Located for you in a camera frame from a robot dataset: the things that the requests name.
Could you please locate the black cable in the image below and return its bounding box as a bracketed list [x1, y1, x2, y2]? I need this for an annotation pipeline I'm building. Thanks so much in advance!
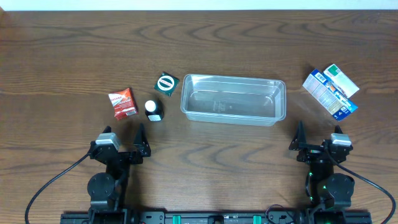
[24, 152, 91, 224]
[325, 149, 397, 224]

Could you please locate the white green medicine box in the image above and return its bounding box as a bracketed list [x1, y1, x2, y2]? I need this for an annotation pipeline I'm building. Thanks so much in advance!
[323, 64, 359, 98]

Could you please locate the blue Kool Fever box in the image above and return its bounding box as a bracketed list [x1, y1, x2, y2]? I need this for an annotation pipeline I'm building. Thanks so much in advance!
[302, 69, 358, 121]

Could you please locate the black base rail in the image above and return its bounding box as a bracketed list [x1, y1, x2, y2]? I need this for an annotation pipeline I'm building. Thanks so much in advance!
[60, 208, 372, 224]

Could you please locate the dark bottle white cap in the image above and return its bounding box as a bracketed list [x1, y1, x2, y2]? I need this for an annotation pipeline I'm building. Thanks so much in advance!
[144, 100, 164, 122]

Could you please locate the left black cable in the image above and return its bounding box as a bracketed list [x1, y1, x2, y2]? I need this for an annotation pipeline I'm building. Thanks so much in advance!
[24, 152, 91, 224]

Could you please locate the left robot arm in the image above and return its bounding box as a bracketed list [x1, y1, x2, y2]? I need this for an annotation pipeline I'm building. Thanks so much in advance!
[87, 124, 151, 223]

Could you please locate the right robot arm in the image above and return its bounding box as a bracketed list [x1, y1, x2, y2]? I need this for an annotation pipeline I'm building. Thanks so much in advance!
[289, 121, 354, 223]

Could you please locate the red sachet packet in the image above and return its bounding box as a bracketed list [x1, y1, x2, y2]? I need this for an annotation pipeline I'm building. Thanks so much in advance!
[108, 88, 138, 120]

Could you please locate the right black cable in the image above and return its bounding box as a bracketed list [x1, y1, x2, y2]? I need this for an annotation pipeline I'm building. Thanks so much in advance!
[325, 149, 397, 224]

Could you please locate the clear plastic container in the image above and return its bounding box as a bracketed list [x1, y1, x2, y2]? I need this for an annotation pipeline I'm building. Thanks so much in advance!
[180, 74, 287, 126]

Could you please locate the green square packet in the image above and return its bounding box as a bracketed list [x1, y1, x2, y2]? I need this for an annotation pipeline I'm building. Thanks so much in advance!
[154, 72, 180, 97]

